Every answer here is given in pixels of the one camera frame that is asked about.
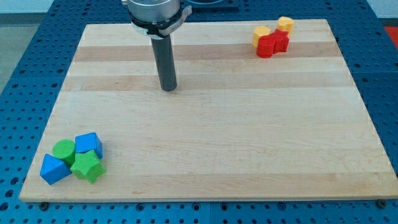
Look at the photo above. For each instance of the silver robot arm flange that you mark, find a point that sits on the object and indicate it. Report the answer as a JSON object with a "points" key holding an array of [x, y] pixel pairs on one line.
{"points": [[157, 19]]}

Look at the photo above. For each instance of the yellow heart block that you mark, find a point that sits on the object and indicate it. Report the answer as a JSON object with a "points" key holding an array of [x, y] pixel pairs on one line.
{"points": [[286, 24]]}

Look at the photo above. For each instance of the light wooden board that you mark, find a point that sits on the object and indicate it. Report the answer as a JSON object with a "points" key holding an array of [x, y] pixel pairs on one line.
{"points": [[236, 128]]}

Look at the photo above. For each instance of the dark grey cylindrical pointer rod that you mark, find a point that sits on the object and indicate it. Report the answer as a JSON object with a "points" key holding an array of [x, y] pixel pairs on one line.
{"points": [[164, 59]]}

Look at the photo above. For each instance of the red rounded block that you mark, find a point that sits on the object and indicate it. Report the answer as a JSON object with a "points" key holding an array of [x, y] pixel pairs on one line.
{"points": [[265, 46]]}

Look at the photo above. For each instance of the yellow hexagon block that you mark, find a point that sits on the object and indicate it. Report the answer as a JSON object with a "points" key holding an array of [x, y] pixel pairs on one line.
{"points": [[259, 31]]}

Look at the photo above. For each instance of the red star block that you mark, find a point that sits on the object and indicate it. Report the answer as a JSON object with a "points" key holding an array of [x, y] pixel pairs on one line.
{"points": [[281, 41]]}

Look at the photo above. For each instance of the blue cube block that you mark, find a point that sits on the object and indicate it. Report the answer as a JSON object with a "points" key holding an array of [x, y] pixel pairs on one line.
{"points": [[88, 142]]}

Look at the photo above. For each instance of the green star block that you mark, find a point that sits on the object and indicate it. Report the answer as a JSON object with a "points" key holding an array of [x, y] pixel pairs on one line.
{"points": [[87, 166]]}

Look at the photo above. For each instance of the green cylinder block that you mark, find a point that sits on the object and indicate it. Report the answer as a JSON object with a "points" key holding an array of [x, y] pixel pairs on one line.
{"points": [[65, 151]]}

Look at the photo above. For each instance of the blue triangle block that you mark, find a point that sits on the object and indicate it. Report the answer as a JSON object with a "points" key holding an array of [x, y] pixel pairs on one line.
{"points": [[53, 169]]}

